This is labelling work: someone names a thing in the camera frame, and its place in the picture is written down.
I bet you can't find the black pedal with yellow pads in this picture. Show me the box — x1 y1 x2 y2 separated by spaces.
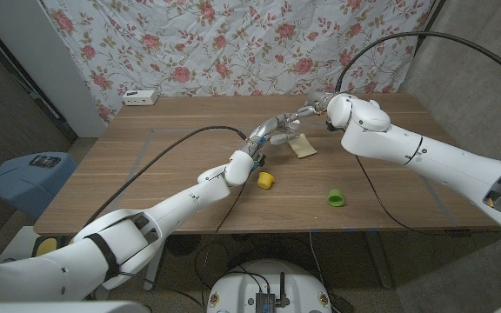
30 236 59 257

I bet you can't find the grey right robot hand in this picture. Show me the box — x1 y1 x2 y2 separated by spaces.
287 90 333 130

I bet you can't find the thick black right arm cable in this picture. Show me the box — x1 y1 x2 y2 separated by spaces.
335 30 501 93

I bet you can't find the grey table leg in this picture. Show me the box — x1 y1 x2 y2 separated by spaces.
365 230 394 290

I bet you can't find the white table leg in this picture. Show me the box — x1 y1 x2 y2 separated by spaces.
143 247 168 292

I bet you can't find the black round floor base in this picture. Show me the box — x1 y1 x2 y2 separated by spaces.
165 234 202 256

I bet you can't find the white wall panel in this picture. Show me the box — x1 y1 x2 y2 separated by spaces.
0 0 106 138

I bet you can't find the floral backdrop cloth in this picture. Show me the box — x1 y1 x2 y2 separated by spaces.
41 0 434 125

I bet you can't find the green plastic cup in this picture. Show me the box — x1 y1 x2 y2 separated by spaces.
327 188 345 208

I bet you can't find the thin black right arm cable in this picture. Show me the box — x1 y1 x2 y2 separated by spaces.
354 154 501 236

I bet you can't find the white power strip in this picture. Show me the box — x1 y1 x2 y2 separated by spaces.
122 90 159 107

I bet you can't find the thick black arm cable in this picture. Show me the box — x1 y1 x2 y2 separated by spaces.
335 30 501 93
83 125 248 228

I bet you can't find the white robot torso base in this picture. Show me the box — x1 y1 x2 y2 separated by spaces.
206 259 333 313

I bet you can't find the yellow plastic cup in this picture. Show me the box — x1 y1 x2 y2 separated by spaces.
257 171 275 190

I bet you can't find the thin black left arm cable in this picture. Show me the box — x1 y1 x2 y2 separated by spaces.
197 173 250 313

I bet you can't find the blue plastic stool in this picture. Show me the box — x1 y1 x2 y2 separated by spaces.
0 151 77 221

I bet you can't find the black phone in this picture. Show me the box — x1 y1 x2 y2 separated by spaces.
29 155 62 169

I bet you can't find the black backdrop stand pole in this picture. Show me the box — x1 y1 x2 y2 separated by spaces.
414 0 447 53

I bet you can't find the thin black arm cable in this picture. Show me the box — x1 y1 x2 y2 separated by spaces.
197 173 250 313
354 154 501 236

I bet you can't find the yellow sponge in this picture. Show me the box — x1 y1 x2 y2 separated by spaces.
289 132 318 159

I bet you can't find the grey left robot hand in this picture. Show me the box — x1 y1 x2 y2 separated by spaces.
244 112 302 159

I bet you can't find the black floor cable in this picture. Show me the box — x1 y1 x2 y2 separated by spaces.
192 236 334 301

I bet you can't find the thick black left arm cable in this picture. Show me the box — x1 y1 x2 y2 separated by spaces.
83 125 248 228

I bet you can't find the white robot chest edge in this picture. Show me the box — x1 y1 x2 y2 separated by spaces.
0 301 150 313

